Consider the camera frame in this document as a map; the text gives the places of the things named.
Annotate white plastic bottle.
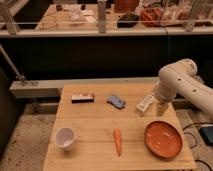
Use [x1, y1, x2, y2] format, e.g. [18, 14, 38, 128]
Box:
[136, 94, 155, 115]

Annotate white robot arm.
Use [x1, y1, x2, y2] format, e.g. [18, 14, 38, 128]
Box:
[153, 59, 213, 119]

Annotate white ceramic bowl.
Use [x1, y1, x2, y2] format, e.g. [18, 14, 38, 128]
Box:
[54, 127, 75, 151]

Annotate orange plate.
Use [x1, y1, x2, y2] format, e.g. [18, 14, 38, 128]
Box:
[144, 121, 183, 159]

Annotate blue crumpled cloth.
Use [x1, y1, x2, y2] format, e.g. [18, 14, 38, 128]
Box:
[107, 95, 125, 109]

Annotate dark box on floor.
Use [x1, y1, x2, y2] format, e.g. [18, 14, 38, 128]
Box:
[199, 126, 213, 146]

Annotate orange carrot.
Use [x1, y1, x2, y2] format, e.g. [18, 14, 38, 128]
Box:
[113, 129, 122, 156]

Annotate red basket on shelf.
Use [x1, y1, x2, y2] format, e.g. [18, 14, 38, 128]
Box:
[140, 7, 161, 27]

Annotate black bag on shelf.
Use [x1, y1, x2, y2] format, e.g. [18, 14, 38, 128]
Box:
[117, 13, 139, 28]

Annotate black floor cable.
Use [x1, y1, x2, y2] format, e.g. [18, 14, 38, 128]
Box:
[181, 122, 213, 171]

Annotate grey metal rail beam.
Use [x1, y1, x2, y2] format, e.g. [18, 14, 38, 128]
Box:
[9, 77, 158, 98]

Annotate white shelf post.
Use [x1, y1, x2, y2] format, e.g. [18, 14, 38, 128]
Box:
[98, 0, 106, 33]

